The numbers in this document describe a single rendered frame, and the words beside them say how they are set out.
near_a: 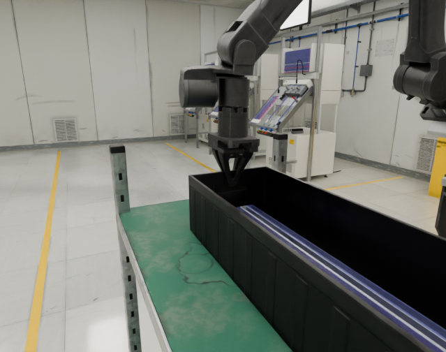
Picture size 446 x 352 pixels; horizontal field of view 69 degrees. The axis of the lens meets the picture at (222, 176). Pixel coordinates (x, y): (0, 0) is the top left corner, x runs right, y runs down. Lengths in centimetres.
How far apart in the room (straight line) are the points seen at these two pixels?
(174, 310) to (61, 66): 707
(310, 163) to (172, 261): 388
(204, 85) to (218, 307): 35
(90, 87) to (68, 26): 117
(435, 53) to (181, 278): 66
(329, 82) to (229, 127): 387
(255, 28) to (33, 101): 696
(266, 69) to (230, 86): 499
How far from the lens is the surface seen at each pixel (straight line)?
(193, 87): 57
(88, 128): 744
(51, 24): 747
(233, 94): 59
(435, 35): 82
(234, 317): 43
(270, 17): 60
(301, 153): 427
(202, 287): 48
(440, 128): 93
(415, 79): 83
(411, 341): 27
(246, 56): 56
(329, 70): 442
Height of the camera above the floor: 122
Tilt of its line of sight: 16 degrees down
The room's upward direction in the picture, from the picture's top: straight up
